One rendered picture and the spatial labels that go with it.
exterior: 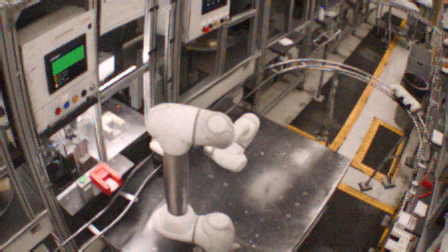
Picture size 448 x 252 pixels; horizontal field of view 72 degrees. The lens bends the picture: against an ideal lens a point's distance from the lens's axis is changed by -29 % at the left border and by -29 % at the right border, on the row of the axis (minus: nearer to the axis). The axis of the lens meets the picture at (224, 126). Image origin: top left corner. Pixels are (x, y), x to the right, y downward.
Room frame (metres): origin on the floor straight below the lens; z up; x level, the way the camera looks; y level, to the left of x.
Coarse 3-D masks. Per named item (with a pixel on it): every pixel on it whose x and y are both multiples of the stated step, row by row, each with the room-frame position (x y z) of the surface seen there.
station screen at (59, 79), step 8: (72, 48) 1.35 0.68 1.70; (56, 56) 1.27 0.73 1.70; (72, 64) 1.35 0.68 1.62; (80, 64) 1.39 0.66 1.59; (64, 72) 1.30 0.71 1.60; (72, 72) 1.34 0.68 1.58; (80, 72) 1.38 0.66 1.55; (56, 80) 1.26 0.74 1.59; (64, 80) 1.30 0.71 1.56; (56, 88) 1.25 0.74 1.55
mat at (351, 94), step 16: (384, 16) 7.47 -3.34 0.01; (384, 32) 6.37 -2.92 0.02; (368, 48) 5.38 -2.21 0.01; (384, 48) 5.55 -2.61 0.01; (352, 64) 4.67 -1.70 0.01; (368, 64) 4.78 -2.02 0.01; (384, 64) 4.92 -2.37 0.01; (352, 80) 4.21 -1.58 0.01; (336, 96) 3.77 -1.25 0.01; (352, 96) 3.82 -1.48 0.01; (368, 96) 3.89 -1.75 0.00; (304, 112) 3.38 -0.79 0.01; (320, 112) 3.41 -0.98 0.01; (336, 112) 3.45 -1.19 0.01; (352, 112) 3.49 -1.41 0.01; (304, 128) 3.11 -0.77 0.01; (320, 128) 3.14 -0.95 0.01; (336, 128) 3.16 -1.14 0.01; (336, 144) 2.91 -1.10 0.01
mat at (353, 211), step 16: (336, 192) 2.26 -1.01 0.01; (352, 192) 2.26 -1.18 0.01; (336, 208) 2.07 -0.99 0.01; (352, 208) 2.06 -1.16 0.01; (368, 208) 2.06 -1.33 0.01; (384, 208) 2.05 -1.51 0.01; (336, 224) 1.89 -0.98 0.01; (352, 224) 1.88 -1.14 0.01; (368, 224) 1.87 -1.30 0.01; (320, 240) 1.72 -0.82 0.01; (336, 240) 1.71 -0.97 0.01; (352, 240) 1.70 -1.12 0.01; (368, 240) 1.68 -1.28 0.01
